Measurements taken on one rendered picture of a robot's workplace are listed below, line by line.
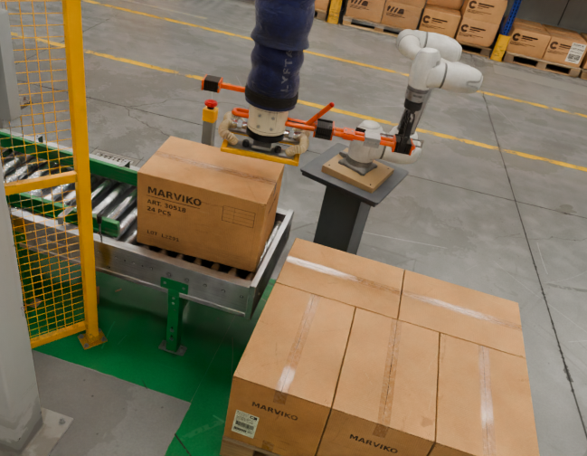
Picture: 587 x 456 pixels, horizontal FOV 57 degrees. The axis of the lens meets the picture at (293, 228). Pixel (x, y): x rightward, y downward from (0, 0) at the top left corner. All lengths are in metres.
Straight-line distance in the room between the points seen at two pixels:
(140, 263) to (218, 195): 0.51
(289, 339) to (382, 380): 0.41
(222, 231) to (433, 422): 1.21
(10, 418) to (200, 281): 0.92
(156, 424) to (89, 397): 0.35
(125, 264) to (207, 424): 0.84
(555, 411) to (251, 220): 1.98
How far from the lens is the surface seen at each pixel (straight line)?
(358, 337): 2.44
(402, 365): 2.40
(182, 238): 2.63
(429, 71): 2.29
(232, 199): 2.41
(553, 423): 3.35
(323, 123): 2.41
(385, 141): 2.41
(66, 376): 2.90
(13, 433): 2.56
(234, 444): 2.52
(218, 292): 2.55
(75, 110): 2.25
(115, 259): 2.70
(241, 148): 2.34
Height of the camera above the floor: 2.24
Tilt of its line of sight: 35 degrees down
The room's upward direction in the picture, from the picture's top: 12 degrees clockwise
